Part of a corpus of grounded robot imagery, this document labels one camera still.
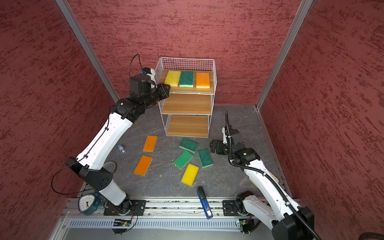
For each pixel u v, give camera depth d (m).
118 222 0.73
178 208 0.76
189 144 0.98
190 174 0.85
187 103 0.90
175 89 0.72
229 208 0.74
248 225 0.73
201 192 0.76
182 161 0.89
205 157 0.92
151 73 0.61
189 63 0.90
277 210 0.40
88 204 0.72
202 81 0.75
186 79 0.74
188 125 1.08
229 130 0.58
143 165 0.89
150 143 0.98
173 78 0.75
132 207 0.74
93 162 0.42
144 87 0.51
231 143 0.58
